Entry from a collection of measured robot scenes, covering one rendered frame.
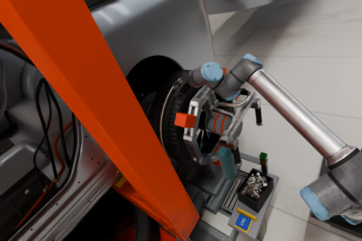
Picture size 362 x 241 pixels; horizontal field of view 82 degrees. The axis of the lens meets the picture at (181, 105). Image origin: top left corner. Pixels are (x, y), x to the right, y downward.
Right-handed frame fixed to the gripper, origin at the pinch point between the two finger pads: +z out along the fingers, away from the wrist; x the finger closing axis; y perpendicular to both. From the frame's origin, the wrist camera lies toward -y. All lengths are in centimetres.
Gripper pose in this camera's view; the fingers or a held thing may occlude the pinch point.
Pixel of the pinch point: (174, 89)
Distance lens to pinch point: 123.0
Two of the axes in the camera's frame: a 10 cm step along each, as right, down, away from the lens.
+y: 4.5, -8.2, 3.5
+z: -4.7, 1.1, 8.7
